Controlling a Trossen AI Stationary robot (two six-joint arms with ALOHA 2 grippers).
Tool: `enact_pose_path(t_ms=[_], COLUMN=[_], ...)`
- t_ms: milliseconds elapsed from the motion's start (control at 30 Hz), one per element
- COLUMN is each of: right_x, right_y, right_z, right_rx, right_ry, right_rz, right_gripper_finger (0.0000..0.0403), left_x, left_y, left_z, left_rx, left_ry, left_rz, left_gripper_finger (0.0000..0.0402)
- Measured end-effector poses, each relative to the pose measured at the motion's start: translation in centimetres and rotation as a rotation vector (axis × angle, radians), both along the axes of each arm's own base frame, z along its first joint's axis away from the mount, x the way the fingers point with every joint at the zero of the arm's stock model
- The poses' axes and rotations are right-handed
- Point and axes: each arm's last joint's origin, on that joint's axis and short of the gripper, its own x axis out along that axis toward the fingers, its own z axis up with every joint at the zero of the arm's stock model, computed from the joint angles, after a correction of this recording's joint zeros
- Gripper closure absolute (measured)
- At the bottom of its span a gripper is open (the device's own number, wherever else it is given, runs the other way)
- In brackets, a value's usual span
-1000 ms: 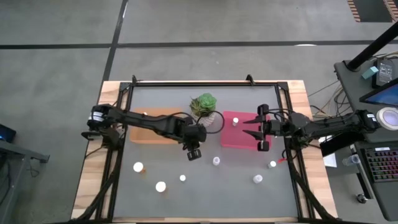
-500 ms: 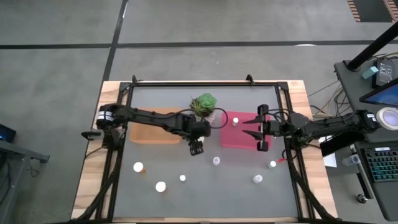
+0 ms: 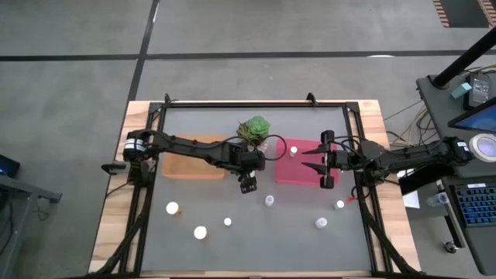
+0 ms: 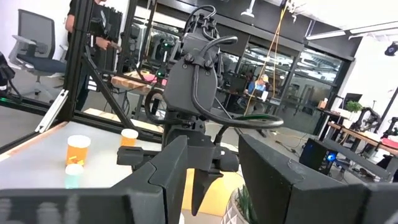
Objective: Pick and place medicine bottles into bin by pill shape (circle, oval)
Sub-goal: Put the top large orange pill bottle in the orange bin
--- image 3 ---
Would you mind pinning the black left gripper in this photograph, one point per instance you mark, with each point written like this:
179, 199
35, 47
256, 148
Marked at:
252, 160

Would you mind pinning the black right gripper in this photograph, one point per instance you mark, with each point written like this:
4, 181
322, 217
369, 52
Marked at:
346, 160

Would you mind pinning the white opaque medicine bottle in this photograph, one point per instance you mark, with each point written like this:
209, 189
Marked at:
321, 222
269, 200

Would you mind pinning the small clear bottle white cap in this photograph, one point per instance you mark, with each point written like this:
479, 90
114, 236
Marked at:
293, 150
339, 204

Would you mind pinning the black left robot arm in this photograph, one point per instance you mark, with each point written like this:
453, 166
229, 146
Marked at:
186, 147

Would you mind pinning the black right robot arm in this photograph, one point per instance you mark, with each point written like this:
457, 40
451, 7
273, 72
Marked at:
410, 155

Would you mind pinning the pink translucent plastic bin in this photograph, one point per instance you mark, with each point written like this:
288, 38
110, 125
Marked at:
290, 170

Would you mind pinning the orange translucent plastic bin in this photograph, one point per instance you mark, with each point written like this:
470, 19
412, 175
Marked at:
190, 168

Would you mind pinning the white triangle-patterned plant pot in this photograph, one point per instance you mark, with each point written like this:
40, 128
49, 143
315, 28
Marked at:
264, 147

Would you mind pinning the red tag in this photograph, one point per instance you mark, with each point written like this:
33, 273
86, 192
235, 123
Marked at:
350, 199

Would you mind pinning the green artificial succulent plant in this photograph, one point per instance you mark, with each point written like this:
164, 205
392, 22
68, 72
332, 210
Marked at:
257, 126

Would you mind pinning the gray table mat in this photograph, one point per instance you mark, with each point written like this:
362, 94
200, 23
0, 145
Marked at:
271, 248

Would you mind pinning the white paper sheet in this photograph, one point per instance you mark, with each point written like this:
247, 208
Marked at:
411, 200

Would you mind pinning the dark gray side desk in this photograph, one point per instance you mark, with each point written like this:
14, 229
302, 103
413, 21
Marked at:
438, 120

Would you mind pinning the clear plastic vial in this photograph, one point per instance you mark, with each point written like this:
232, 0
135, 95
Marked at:
438, 199

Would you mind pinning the silver metal bar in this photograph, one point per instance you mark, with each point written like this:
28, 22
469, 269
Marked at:
451, 221

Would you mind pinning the small teal box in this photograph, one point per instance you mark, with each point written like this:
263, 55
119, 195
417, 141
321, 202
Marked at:
461, 90

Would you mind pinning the black backlit keyboard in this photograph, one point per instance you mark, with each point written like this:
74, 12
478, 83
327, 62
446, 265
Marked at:
478, 205

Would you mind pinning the laptop screen blue display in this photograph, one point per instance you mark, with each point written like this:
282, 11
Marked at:
480, 120

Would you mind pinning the black flat electronic device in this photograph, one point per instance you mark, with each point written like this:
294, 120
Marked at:
478, 91

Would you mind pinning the black slanted pole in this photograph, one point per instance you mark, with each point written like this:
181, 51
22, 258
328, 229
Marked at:
465, 60

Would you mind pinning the black striped-edge floor mat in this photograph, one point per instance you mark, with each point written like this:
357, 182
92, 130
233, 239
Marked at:
463, 11

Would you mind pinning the gray metal cart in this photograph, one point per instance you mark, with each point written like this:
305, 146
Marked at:
15, 217

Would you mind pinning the black computer blue light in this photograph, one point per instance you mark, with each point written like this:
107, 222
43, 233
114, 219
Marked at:
8, 166

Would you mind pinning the black frame clamp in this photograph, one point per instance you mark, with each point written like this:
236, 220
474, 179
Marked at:
311, 98
167, 97

